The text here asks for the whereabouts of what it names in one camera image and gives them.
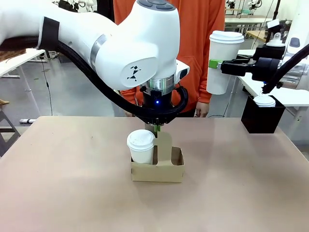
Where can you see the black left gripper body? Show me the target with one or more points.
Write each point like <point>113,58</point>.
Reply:
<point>157,101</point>

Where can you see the black green-tipped right gripper finger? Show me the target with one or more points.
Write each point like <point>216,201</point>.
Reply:
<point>243,58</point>
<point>231,67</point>

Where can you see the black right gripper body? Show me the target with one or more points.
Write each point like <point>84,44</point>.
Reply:
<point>265,67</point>

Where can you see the tall white lidded paper cup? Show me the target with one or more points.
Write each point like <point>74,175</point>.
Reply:
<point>220,48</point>

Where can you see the short white lidded paper cup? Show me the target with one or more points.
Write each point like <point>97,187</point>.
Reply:
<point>141,147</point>

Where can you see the brown cardboard cup carrier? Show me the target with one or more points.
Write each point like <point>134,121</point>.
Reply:
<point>159,169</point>

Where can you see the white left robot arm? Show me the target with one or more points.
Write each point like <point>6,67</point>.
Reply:
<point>108,43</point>

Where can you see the person's left hand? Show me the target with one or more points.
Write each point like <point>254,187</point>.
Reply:
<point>201,110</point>

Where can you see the black trousers of person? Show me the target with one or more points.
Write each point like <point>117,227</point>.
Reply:
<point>188,113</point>

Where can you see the black square box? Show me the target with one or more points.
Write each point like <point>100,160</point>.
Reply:
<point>263,118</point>

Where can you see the orange hoodie person torso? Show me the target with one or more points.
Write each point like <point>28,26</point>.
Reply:
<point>200,24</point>

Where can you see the black vertical pole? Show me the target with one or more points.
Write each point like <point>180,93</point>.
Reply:
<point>276,9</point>

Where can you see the white side table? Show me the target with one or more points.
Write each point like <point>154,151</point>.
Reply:
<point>14,62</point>

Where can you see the brown furry item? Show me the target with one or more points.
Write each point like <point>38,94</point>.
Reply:
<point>9,54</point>

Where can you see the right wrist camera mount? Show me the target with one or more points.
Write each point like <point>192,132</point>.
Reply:
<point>276,36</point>

